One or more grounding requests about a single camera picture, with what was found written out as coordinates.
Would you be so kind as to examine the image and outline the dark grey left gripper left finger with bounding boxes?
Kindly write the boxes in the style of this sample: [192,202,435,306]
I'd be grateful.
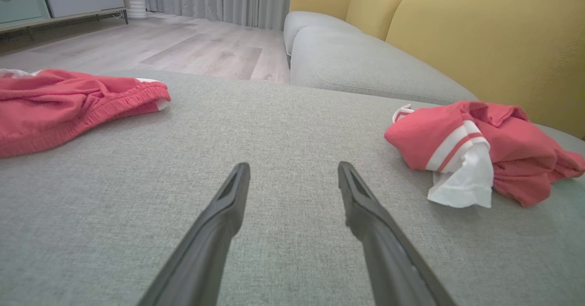
[137,162,251,306]

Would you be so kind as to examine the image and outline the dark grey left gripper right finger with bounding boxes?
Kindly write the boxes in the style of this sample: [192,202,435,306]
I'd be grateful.
[337,161,457,306]

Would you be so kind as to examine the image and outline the red shirt with white stripes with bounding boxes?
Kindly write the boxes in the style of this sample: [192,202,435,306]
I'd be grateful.
[384,100,585,209]

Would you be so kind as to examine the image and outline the red shorts with white trim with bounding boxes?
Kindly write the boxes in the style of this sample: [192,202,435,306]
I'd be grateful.
[0,68,172,159]

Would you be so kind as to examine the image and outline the large grey sofa seat cushion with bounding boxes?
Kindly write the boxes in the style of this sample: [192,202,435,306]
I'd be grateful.
[291,25,479,106]

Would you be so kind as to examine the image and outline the large yellow sofa back cushion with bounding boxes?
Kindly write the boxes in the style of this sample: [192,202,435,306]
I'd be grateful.
[385,0,585,140]

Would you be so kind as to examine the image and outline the small grey sofa seat cushion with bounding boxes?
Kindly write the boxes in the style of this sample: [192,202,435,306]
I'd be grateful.
[283,11,364,57]

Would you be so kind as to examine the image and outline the white ribbed cylinder bin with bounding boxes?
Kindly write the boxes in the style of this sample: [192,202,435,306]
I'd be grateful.
[126,0,148,20]

